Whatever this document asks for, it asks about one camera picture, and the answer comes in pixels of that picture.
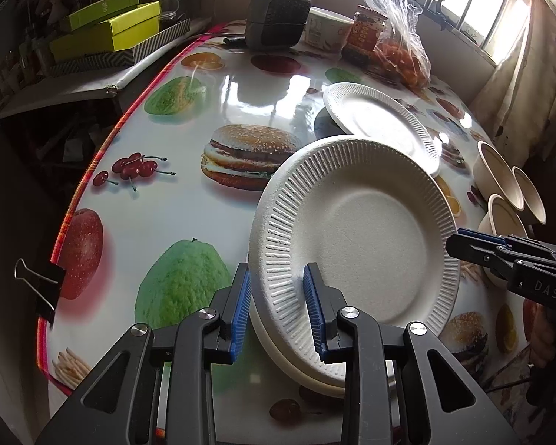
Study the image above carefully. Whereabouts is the person's right hand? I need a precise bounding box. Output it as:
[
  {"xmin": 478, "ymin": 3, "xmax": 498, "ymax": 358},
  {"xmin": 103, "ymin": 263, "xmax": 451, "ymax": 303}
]
[{"xmin": 530, "ymin": 304, "xmax": 556, "ymax": 369}]

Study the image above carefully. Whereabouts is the lower yellow-green box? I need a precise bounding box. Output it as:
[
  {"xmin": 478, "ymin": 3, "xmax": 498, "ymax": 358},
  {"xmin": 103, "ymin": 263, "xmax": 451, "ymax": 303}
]
[{"xmin": 50, "ymin": 1, "xmax": 160, "ymax": 62}]

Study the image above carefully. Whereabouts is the plastic bag of oranges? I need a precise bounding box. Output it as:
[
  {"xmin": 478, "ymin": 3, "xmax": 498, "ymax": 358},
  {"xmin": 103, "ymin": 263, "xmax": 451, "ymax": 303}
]
[{"xmin": 363, "ymin": 0, "xmax": 432, "ymax": 89}]

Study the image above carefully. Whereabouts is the ribbed paper plate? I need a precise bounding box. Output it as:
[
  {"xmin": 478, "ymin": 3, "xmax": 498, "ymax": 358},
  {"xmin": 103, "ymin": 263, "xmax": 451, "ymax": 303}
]
[{"xmin": 249, "ymin": 136, "xmax": 460, "ymax": 384}]

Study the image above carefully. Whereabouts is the beige paper bowl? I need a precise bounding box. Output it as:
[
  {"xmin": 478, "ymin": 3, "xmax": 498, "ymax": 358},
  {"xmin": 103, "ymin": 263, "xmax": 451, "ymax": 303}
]
[
  {"xmin": 476, "ymin": 193, "xmax": 530, "ymax": 287},
  {"xmin": 512, "ymin": 166, "xmax": 546, "ymax": 225},
  {"xmin": 472, "ymin": 141, "xmax": 524, "ymax": 212}
]

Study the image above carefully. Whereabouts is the striped flat box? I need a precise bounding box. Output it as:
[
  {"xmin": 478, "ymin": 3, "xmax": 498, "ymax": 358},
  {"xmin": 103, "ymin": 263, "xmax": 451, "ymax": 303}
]
[{"xmin": 50, "ymin": 18, "xmax": 191, "ymax": 76}]

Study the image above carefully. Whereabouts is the patterned window curtain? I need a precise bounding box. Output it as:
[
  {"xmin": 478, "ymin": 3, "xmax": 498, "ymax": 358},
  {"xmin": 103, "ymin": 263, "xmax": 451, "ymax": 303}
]
[{"xmin": 470, "ymin": 0, "xmax": 556, "ymax": 167}]

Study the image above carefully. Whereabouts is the grey side shelf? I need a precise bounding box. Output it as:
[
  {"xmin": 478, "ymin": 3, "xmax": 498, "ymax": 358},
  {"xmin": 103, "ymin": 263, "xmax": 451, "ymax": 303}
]
[{"xmin": 0, "ymin": 17, "xmax": 212, "ymax": 119}]

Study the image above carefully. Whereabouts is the grey portable heater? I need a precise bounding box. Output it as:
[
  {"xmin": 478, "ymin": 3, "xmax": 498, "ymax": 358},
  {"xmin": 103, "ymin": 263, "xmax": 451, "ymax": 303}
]
[{"xmin": 245, "ymin": 0, "xmax": 311, "ymax": 51}]

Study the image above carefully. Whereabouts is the red label glass jar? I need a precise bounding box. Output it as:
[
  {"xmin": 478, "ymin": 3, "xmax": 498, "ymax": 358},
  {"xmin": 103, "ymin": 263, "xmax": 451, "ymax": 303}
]
[{"xmin": 341, "ymin": 5, "xmax": 388, "ymax": 67}]

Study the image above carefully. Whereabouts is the black binder clip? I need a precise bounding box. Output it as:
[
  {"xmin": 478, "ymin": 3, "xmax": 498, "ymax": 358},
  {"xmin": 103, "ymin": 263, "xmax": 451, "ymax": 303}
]
[{"xmin": 14, "ymin": 258, "xmax": 66, "ymax": 326}]

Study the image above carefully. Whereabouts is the upper green box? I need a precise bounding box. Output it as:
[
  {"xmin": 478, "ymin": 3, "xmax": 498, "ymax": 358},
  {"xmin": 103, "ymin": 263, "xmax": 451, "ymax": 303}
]
[{"xmin": 59, "ymin": 0, "xmax": 139, "ymax": 33}]

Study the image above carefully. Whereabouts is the white plastic tub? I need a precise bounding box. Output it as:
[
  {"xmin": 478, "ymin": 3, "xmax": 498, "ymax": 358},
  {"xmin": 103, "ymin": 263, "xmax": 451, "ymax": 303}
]
[{"xmin": 304, "ymin": 6, "xmax": 353, "ymax": 53}]

